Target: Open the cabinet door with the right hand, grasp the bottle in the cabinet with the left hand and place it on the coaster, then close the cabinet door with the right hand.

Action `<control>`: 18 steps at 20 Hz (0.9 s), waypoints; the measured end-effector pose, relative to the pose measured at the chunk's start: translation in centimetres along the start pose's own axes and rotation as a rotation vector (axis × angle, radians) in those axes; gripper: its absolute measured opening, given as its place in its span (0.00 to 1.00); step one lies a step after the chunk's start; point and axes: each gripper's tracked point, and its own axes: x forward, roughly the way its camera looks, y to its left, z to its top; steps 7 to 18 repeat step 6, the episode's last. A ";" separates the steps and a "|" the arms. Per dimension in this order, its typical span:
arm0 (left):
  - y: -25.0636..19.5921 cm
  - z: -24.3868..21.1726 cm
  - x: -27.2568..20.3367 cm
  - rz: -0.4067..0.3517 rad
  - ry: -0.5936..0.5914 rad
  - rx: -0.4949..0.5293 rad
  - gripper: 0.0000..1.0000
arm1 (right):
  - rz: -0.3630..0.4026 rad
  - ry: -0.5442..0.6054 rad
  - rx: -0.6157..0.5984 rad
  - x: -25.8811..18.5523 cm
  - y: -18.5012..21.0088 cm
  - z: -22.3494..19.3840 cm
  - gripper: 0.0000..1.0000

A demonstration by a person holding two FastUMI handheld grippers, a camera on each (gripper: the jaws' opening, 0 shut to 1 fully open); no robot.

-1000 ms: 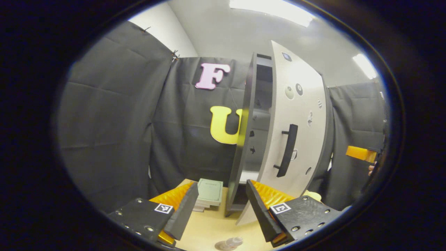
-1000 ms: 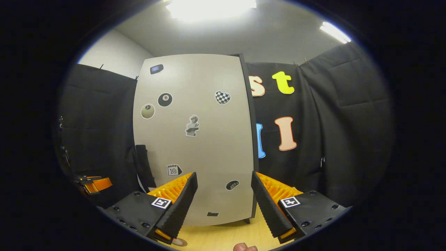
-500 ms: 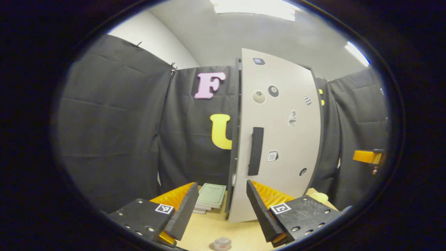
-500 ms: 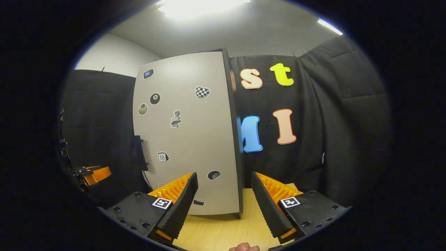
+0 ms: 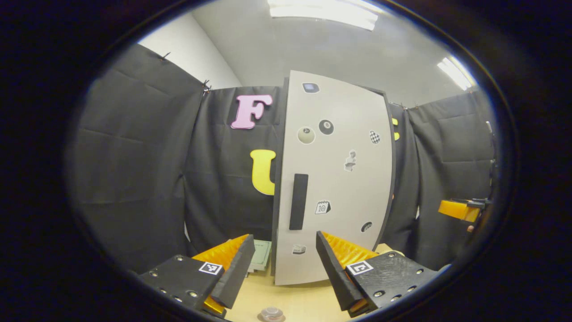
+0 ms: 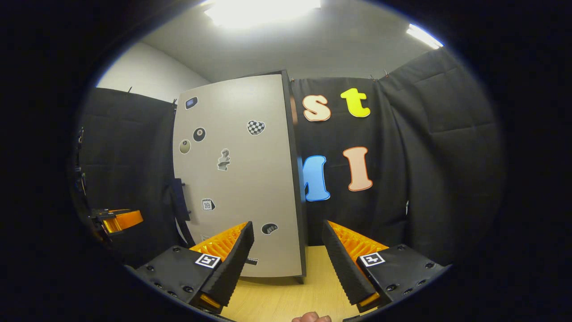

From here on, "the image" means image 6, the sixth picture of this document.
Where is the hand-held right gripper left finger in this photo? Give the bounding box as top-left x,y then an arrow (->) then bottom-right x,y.
134,220 -> 255,314

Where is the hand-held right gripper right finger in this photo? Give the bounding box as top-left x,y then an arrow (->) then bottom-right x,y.
322,219 -> 450,314

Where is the black backdrop cloth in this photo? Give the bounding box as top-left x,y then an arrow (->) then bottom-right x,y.
78,47 -> 505,269

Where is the long ceiling light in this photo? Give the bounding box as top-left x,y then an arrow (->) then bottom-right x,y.
203,0 -> 322,28
406,23 -> 444,50

